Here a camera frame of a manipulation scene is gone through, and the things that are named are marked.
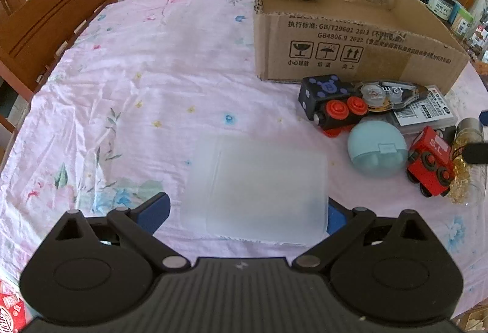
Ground jar with dark green lid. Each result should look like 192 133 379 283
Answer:
427 0 456 19

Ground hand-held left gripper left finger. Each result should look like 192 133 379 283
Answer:
49 192 189 274

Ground pink floral cloth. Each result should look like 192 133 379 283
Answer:
0 0 488 322

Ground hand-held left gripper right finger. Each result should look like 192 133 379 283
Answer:
292 197 437 274

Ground correction tape dispenser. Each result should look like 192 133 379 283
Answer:
356 79 433 112

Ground brown cardboard box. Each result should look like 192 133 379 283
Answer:
253 0 470 95

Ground glass bottle with silver cap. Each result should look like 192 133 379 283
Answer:
448 117 486 206

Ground black cube toy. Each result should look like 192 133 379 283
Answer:
298 74 349 117

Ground light blue round case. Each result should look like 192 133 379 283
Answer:
348 120 407 176

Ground red printed packet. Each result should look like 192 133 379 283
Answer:
0 280 29 333

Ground black toy train red wheels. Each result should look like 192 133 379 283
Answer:
314 96 368 137

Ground red toy train car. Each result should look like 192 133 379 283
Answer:
405 126 456 198

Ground clear plastic case with label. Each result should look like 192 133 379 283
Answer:
393 85 458 135

